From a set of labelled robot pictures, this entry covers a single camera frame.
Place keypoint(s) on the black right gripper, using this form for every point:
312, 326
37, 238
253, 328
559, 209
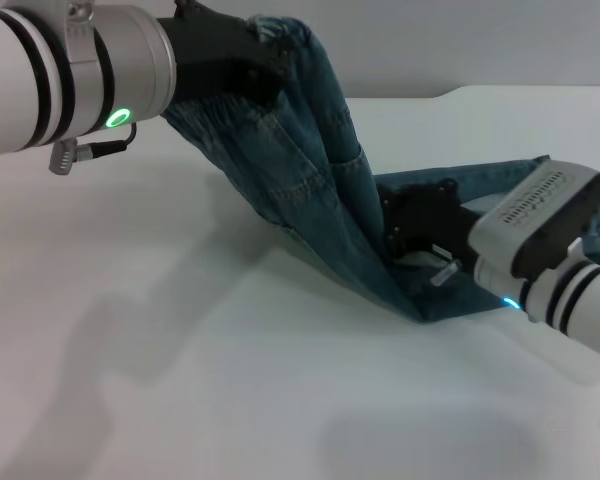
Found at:
430, 220

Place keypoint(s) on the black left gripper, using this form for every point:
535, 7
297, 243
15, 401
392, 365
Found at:
210, 50

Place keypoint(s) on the blue denim shorts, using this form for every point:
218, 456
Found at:
300, 165

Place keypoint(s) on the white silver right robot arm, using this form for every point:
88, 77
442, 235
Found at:
580, 295

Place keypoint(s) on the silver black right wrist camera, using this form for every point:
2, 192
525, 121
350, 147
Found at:
535, 210

